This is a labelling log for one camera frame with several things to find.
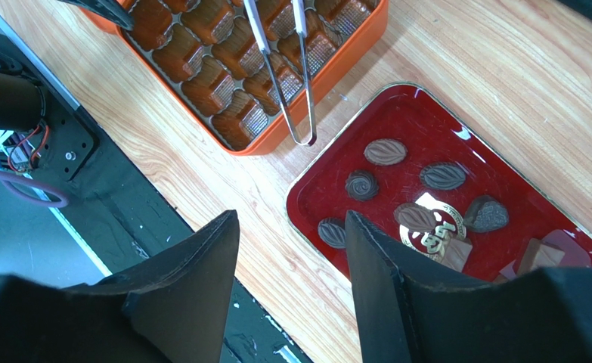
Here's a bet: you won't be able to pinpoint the dark heart chocolate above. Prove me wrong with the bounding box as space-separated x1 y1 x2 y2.
463 195 510 233

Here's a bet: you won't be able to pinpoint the brown leaf chocolate centre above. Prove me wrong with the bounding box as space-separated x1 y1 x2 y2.
393 203 437 233

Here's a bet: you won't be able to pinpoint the swirl round chocolate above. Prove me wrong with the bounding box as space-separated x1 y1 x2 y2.
345 169 379 202

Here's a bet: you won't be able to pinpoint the square milk chocolate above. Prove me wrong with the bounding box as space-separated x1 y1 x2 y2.
440 237 473 272

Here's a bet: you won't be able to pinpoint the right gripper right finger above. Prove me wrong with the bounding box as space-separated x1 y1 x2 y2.
345 210 592 362

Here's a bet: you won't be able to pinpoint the red lacquer tray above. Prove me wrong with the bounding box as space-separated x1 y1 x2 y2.
286 82 592 283

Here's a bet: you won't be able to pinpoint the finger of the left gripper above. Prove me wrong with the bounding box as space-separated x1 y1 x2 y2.
60 0 135 30

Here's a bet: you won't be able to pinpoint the light leaf chocolate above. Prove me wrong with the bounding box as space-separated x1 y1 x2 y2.
364 138 408 166

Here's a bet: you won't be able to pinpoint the dark leaf chocolate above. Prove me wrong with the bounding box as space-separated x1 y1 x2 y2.
318 218 346 250
419 162 466 191

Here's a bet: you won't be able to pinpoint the pink handled metal tongs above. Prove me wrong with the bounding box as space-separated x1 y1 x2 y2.
242 0 318 147

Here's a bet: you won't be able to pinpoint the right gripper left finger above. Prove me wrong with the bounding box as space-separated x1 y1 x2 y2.
0 210 240 362

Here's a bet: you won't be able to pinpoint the rectangular milk chocolate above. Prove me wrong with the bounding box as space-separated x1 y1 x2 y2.
516 238 566 275

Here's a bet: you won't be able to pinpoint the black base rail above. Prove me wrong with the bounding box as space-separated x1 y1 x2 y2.
0 16 308 362

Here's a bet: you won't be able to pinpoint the orange chocolate box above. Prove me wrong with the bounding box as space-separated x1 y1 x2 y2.
87 1 389 156

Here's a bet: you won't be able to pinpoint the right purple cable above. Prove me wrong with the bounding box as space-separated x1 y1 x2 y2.
0 165 70 209

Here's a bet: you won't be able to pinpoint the dark leaf chocolate front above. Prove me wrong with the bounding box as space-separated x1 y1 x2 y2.
318 218 346 250

